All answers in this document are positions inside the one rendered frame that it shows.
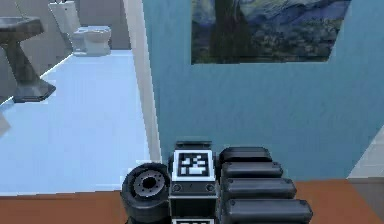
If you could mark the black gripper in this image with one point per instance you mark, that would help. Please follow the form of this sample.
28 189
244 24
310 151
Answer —
146 196

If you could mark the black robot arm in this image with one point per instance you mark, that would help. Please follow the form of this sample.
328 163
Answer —
256 190

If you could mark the white toilet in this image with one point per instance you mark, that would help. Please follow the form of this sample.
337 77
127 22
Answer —
90 38

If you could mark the dark grey pedestal sink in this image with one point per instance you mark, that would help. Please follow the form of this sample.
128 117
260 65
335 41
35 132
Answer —
23 66

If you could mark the blue landscape wall painting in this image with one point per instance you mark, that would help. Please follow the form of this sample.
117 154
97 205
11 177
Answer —
266 30

